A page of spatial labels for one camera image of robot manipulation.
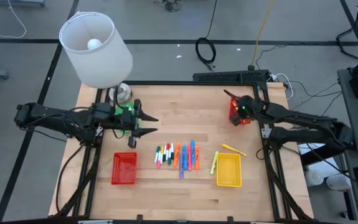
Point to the white light bulb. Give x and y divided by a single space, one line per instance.
94 44

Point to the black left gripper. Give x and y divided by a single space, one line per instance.
133 124

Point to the pink-capped thin marker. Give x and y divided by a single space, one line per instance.
159 164

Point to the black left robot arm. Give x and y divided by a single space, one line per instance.
57 119

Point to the white shade silver table lamp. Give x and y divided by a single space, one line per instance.
104 68

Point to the black-capped thin marker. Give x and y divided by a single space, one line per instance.
172 154

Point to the purple fat marker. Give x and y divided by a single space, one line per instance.
181 168

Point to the yellow plastic basket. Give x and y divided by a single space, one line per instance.
228 171

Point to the yellow highlighter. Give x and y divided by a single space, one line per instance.
233 149

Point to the white paper roll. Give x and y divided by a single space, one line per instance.
339 183
314 178

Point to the black aluminium table frame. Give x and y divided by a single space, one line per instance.
181 83

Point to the yellow-capped thin marker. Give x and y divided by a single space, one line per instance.
162 150

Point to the white paper sheet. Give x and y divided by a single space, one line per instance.
318 165

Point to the silver metal bracket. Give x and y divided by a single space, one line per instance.
99 132
266 132

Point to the orange fat marker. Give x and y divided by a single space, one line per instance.
176 155
196 157

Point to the pale yellow-green highlighter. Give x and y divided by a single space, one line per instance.
213 163

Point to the green plastic basket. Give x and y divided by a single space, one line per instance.
129 107

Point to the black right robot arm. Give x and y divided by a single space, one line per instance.
306 127

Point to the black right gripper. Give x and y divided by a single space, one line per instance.
248 107

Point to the red plastic basket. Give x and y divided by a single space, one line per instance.
124 174
231 107

